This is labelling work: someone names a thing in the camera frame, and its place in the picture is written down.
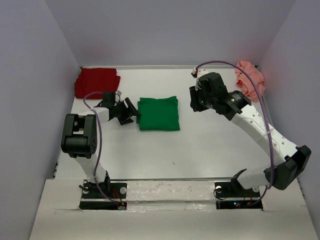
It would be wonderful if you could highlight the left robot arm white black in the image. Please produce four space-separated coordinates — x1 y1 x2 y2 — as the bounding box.
61 91 141 199

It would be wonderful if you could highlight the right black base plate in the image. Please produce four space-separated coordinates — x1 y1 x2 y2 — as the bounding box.
213 169 263 210

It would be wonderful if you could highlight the pink t shirt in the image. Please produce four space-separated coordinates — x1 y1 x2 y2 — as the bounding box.
235 60 265 103

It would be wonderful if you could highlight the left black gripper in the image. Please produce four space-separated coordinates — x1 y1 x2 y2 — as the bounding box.
112 98 141 126

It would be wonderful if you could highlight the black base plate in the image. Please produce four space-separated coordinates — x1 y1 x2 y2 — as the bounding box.
78 180 128 211
213 169 263 210

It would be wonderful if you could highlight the green t shirt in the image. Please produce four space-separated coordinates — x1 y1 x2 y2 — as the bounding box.
136 96 180 132

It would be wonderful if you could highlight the aluminium rail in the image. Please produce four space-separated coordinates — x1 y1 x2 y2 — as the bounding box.
109 176 291 182

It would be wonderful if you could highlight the folded red t shirt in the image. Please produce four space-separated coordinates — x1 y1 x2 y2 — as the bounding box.
74 68 121 99

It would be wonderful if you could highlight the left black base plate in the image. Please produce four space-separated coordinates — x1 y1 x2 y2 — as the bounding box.
78 180 128 211

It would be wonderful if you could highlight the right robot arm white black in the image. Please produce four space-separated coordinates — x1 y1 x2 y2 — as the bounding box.
189 69 312 196

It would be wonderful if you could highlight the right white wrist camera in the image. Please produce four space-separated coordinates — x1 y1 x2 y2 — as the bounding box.
195 70 209 91

